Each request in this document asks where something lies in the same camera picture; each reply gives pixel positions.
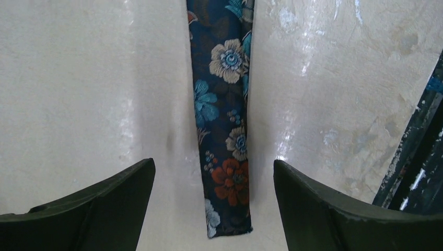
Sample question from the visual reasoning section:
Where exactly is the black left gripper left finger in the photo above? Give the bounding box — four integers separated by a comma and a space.
1, 158, 156, 251

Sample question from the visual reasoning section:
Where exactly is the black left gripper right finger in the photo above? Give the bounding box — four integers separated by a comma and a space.
273, 159, 442, 251

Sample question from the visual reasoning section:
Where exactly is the navy floral tie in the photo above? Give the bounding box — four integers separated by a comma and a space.
186, 0, 254, 238

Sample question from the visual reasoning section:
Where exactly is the black mounting base rail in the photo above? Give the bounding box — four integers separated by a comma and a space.
372, 58, 442, 215

